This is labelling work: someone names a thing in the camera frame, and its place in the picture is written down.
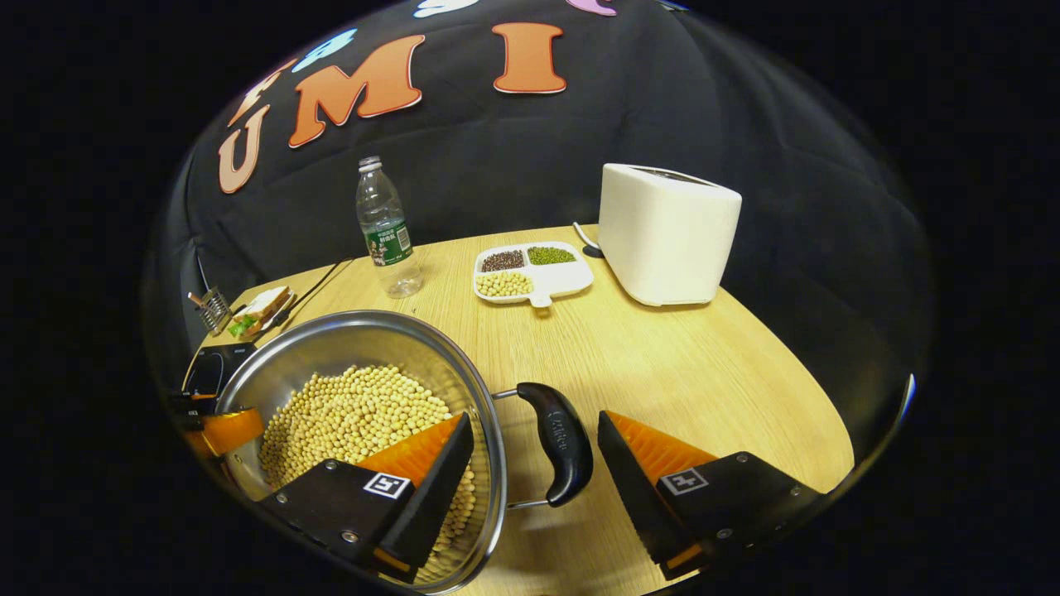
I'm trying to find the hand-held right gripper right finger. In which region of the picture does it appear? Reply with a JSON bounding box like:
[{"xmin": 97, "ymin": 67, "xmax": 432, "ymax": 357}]
[{"xmin": 598, "ymin": 410, "xmax": 829, "ymax": 580}]

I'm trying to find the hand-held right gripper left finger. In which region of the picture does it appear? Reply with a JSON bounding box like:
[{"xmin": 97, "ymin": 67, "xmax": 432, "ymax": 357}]
[{"xmin": 258, "ymin": 412, "xmax": 475, "ymax": 584}]

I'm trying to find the black induction cooktop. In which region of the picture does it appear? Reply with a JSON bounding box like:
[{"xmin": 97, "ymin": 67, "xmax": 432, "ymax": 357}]
[{"xmin": 181, "ymin": 342, "xmax": 258, "ymax": 398}]

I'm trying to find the pile of yellow soybeans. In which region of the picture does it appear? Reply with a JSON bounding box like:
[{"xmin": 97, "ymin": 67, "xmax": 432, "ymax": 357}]
[{"xmin": 259, "ymin": 364, "xmax": 477, "ymax": 584}]

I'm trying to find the steel pot with black handles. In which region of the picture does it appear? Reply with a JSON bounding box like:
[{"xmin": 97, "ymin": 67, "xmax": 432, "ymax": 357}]
[{"xmin": 217, "ymin": 310, "xmax": 595, "ymax": 595}]

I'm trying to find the clear glass utensil holder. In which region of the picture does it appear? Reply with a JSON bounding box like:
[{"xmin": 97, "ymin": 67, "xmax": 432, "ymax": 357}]
[{"xmin": 188, "ymin": 286, "xmax": 233, "ymax": 334}]

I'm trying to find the sandwich on plate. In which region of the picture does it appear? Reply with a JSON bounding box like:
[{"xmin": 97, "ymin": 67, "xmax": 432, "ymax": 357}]
[{"xmin": 228, "ymin": 286, "xmax": 296, "ymax": 339}]

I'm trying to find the white divided dish with beans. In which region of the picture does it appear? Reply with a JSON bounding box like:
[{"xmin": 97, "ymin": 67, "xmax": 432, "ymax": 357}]
[{"xmin": 473, "ymin": 241, "xmax": 595, "ymax": 309}]

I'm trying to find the clear plastic water bottle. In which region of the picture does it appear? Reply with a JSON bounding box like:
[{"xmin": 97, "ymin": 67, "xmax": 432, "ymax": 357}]
[{"xmin": 356, "ymin": 156, "xmax": 425, "ymax": 299}]

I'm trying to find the white toaster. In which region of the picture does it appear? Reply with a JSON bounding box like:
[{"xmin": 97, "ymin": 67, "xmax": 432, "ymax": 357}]
[{"xmin": 598, "ymin": 163, "xmax": 743, "ymax": 307}]

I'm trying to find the black backdrop cloth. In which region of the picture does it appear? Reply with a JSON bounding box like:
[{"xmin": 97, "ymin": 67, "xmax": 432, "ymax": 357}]
[{"xmin": 145, "ymin": 0, "xmax": 937, "ymax": 464}]

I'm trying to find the black power cable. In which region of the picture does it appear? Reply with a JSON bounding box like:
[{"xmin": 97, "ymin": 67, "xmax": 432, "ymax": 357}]
[{"xmin": 277, "ymin": 257, "xmax": 355, "ymax": 328}]

